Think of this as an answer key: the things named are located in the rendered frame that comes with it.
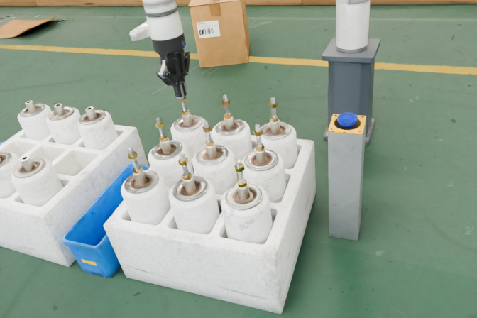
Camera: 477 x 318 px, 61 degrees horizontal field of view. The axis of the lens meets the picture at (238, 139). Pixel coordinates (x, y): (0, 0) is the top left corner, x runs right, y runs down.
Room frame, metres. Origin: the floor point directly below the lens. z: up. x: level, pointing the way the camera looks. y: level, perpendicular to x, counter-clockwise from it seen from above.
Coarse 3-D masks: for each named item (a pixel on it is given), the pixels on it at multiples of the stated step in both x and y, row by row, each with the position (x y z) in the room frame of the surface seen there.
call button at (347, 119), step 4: (348, 112) 0.72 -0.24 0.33; (340, 116) 0.71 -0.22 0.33; (344, 116) 0.71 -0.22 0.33; (348, 116) 0.71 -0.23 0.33; (352, 116) 0.71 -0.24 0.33; (356, 116) 0.70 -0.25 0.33; (340, 120) 0.70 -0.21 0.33; (344, 120) 0.70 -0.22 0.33; (348, 120) 0.69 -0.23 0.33; (352, 120) 0.69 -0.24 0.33; (356, 120) 0.70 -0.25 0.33; (340, 124) 0.71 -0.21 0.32; (344, 124) 0.69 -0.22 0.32; (348, 124) 0.69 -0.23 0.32; (352, 124) 0.69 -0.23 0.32
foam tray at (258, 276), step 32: (288, 192) 0.67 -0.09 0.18; (128, 224) 0.65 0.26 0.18; (160, 224) 0.64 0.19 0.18; (224, 224) 0.61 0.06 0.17; (288, 224) 0.60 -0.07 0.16; (128, 256) 0.65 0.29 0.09; (160, 256) 0.61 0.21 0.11; (192, 256) 0.58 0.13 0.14; (224, 256) 0.55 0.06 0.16; (256, 256) 0.52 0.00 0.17; (288, 256) 0.58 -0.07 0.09; (192, 288) 0.59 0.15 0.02; (224, 288) 0.55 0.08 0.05; (256, 288) 0.52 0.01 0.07; (288, 288) 0.56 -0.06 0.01
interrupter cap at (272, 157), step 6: (270, 150) 0.74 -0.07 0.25; (246, 156) 0.73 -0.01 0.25; (252, 156) 0.73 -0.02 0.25; (270, 156) 0.72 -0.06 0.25; (276, 156) 0.71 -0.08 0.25; (246, 162) 0.71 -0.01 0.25; (252, 162) 0.71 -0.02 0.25; (270, 162) 0.70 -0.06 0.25; (276, 162) 0.69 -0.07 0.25; (252, 168) 0.68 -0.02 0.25; (258, 168) 0.68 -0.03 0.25; (264, 168) 0.68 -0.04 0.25; (270, 168) 0.68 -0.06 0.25
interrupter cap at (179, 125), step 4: (192, 116) 0.95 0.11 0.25; (196, 116) 0.94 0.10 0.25; (176, 120) 0.94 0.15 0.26; (180, 120) 0.93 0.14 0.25; (192, 120) 0.93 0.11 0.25; (196, 120) 0.92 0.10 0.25; (200, 120) 0.92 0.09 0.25; (176, 124) 0.92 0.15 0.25; (180, 124) 0.92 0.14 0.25; (192, 124) 0.91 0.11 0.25; (196, 124) 0.90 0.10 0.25; (200, 124) 0.90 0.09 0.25; (176, 128) 0.89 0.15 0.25; (180, 128) 0.89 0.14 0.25; (184, 128) 0.89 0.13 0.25; (188, 128) 0.89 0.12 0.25; (192, 128) 0.88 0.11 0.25; (196, 128) 0.89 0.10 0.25
